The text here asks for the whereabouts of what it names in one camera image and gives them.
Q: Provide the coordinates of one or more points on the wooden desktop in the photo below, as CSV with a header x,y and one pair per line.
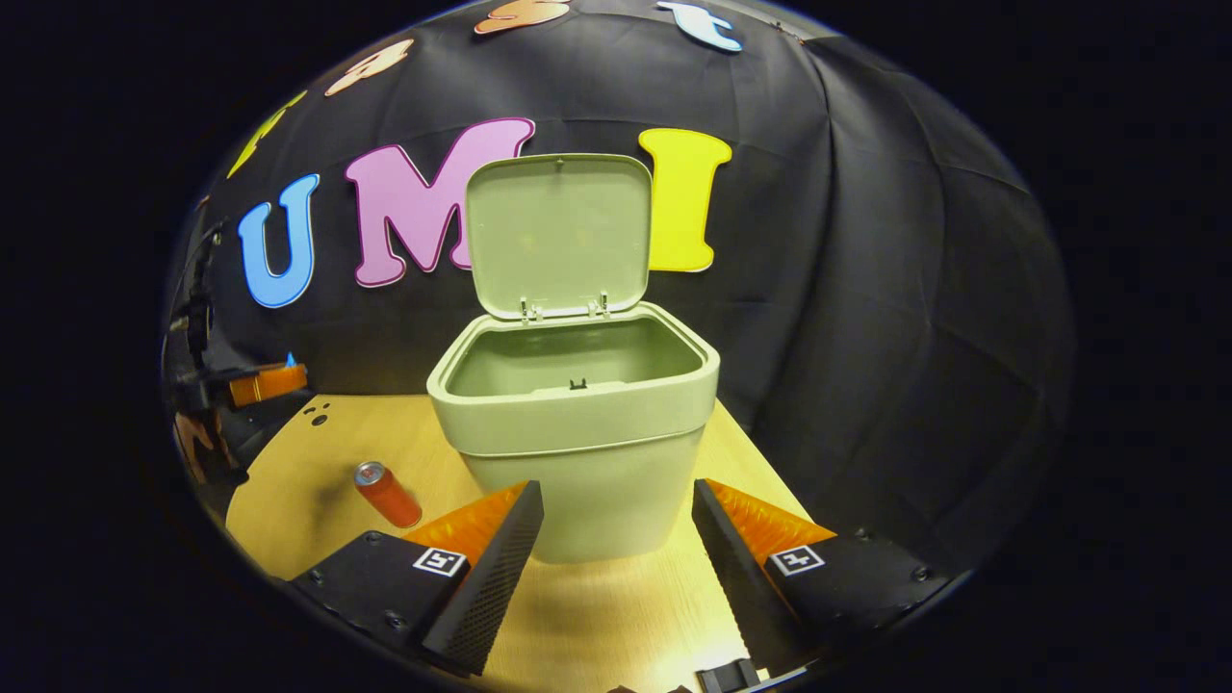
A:
x,y
597,616

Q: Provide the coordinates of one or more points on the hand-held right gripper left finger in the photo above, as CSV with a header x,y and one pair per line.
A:
x,y
496,577

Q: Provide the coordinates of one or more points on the orange pop can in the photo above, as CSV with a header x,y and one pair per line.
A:
x,y
390,499

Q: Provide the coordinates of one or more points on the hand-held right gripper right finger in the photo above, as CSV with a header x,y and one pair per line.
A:
x,y
731,577

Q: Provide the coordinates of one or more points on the black backdrop cloth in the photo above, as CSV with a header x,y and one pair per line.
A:
x,y
866,337

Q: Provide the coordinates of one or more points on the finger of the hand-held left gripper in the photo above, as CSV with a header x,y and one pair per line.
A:
x,y
269,385

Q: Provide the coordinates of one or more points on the green desktop garbage bin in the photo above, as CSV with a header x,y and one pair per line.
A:
x,y
577,481

